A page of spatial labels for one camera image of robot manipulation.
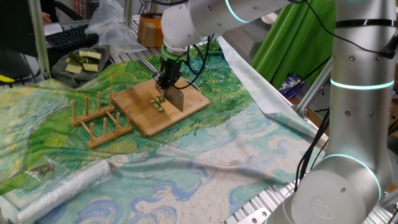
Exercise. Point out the pale cut cucumber piece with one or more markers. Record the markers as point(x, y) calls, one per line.
point(90, 67)
point(94, 55)
point(83, 53)
point(74, 68)

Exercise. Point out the wooden peg dish rack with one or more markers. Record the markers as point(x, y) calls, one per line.
point(105, 137)

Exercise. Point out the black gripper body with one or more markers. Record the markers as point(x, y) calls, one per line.
point(172, 70)

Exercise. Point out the blue patterned bag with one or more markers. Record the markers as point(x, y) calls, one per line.
point(290, 86)

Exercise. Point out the steel kitchen cleaver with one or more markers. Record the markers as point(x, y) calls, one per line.
point(174, 98)

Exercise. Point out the grey cloth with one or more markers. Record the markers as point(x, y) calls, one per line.
point(71, 79)

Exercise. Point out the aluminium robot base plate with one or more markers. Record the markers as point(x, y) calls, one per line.
point(255, 214)

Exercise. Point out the clear bag of screws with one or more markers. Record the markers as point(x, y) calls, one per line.
point(43, 171)

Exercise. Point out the white paper sheet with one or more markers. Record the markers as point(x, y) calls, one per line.
point(52, 29)

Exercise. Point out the green fabric sheet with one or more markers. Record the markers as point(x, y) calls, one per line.
point(292, 43)

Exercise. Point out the yellow plastic object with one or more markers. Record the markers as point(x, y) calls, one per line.
point(6, 79)

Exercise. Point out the crumpled clear plastic bag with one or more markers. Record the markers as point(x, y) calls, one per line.
point(109, 28)

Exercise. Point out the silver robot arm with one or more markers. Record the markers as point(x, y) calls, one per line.
point(357, 124)

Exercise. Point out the bare person hand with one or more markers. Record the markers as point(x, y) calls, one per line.
point(46, 18)

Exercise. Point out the aluminium frame bar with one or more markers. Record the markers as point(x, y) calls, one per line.
point(129, 12)
point(40, 40)
point(314, 87)

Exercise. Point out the clear plastic bag roll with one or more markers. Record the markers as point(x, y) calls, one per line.
point(62, 189)

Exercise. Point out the bamboo cutting board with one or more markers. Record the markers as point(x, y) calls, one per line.
point(140, 109)

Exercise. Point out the painted landscape tablecloth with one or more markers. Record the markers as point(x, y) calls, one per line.
point(186, 174)

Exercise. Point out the brown cardboard box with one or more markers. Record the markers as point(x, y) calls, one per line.
point(150, 31)

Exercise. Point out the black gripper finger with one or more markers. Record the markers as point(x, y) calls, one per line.
point(160, 81)

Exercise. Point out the black computer keyboard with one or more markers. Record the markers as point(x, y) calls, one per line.
point(71, 36)

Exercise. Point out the dark green cucumber piece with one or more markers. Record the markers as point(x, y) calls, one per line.
point(76, 58)
point(92, 61)

